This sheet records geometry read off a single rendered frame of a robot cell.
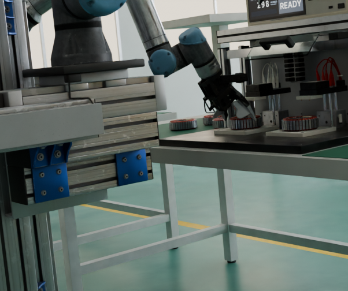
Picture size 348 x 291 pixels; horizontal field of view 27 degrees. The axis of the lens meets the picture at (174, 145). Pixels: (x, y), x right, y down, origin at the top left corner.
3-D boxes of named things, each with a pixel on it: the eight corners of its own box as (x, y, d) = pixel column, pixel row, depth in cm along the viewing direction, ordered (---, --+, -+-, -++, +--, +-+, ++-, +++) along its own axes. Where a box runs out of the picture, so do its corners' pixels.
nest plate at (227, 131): (245, 135, 229) (244, 131, 229) (214, 134, 241) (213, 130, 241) (278, 129, 238) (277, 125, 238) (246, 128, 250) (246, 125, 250)
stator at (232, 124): (243, 130, 231) (242, 119, 231) (222, 129, 241) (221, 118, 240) (269, 126, 237) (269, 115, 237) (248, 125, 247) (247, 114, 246)
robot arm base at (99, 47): (69, 64, 168) (65, 22, 167) (40, 68, 180) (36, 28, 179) (124, 60, 177) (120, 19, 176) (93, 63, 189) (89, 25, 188)
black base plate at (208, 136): (301, 154, 191) (300, 145, 191) (157, 145, 242) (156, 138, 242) (406, 130, 220) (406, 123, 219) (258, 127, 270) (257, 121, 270)
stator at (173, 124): (179, 131, 281) (178, 122, 281) (164, 130, 290) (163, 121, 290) (203, 127, 287) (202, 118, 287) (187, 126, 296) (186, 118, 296)
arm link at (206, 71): (203, 55, 232) (221, 53, 226) (210, 67, 234) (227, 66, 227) (189, 68, 229) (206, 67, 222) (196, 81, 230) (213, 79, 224)
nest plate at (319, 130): (302, 137, 210) (302, 133, 210) (265, 135, 222) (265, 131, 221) (336, 130, 219) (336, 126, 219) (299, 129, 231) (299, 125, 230)
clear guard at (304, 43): (307, 55, 193) (305, 33, 193) (245, 60, 212) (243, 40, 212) (382, 47, 213) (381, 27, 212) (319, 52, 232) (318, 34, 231)
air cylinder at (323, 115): (336, 128, 224) (334, 110, 224) (317, 127, 230) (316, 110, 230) (346, 126, 227) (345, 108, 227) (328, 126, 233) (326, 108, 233)
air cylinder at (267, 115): (279, 127, 243) (278, 111, 243) (263, 126, 249) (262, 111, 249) (289, 125, 247) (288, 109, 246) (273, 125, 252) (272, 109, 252)
